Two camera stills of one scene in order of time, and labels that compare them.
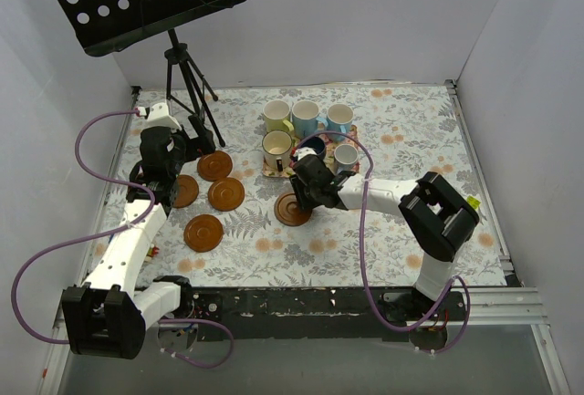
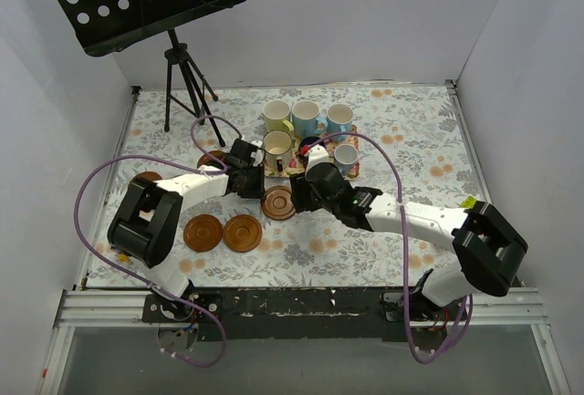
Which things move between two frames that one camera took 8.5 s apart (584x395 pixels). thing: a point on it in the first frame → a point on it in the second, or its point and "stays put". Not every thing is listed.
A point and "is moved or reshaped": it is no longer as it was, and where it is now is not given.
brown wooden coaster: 226,193 → 243,233
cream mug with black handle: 277,149 stays put
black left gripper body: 190,137 → 255,176
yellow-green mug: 276,113 stays put
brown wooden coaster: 287,211 is moved or reshaped
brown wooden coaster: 203,233 stays put
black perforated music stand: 109,1 stays put
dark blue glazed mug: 315,142 stays put
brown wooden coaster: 214,165 stays put
